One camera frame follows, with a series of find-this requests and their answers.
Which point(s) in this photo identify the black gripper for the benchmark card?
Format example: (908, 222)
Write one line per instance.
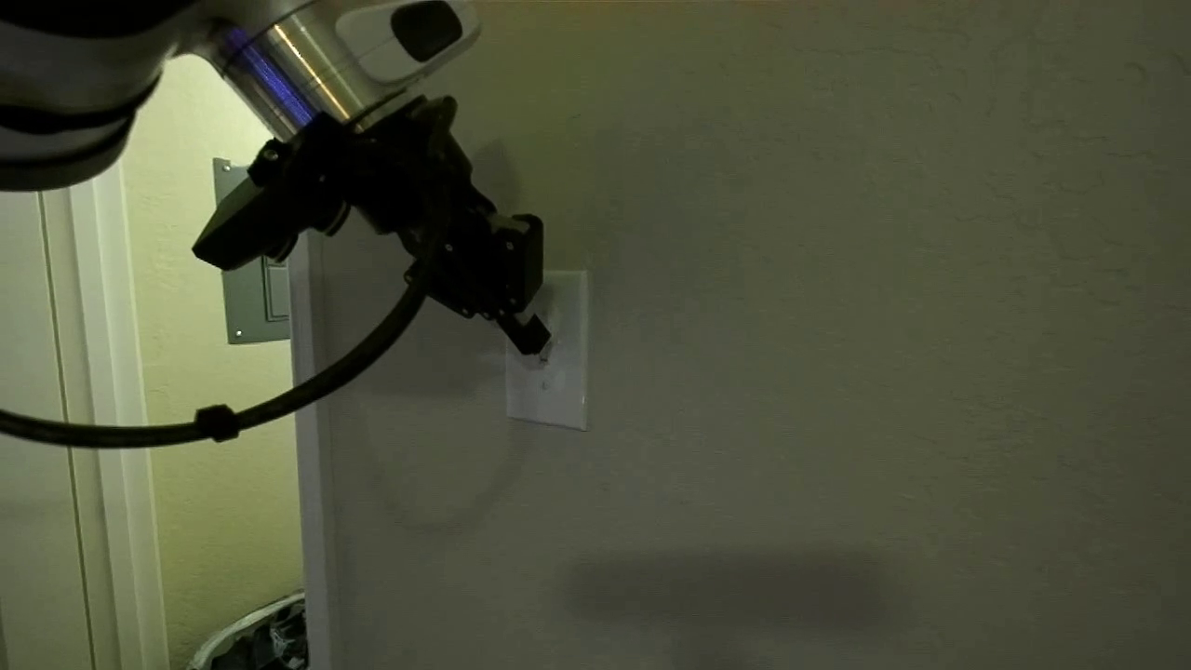
(399, 178)

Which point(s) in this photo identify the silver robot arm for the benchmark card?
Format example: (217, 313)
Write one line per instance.
(336, 89)

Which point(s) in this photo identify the white wall switch plate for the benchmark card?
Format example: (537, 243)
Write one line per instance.
(552, 383)

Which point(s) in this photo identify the grey far switch plate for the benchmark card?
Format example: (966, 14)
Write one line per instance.
(259, 302)

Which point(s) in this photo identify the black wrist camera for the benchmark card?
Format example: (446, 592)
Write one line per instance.
(269, 215)

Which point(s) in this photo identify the white door frame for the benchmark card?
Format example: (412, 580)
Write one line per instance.
(90, 285)

